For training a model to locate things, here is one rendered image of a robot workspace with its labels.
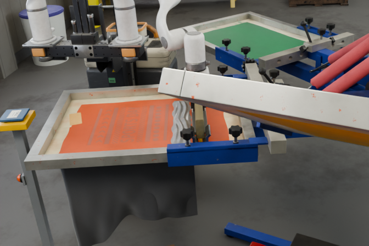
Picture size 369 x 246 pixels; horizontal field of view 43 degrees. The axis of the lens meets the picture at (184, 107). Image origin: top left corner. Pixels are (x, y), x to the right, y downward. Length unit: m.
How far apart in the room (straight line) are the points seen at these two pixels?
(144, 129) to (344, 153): 1.97
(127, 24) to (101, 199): 0.82
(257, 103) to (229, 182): 2.50
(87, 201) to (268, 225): 1.29
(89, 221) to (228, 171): 1.53
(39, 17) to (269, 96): 1.82
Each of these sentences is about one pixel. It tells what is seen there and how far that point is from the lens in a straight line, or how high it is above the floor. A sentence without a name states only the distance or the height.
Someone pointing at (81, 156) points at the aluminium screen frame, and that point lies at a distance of 1.61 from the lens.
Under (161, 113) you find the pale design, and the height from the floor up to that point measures 0.95.
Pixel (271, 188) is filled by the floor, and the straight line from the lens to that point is 3.05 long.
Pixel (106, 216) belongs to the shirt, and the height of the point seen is 0.68.
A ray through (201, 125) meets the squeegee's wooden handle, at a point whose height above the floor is 1.04.
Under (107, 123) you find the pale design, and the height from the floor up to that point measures 0.95.
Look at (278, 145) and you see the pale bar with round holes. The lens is 1.51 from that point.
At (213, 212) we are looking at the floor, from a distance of 2.85.
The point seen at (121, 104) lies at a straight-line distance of 2.01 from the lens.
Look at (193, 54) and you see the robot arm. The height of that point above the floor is 1.24.
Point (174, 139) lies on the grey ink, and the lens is 1.69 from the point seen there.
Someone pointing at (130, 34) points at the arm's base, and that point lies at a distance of 2.18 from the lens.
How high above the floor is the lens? 1.80
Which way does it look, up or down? 26 degrees down
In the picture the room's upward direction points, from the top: 4 degrees counter-clockwise
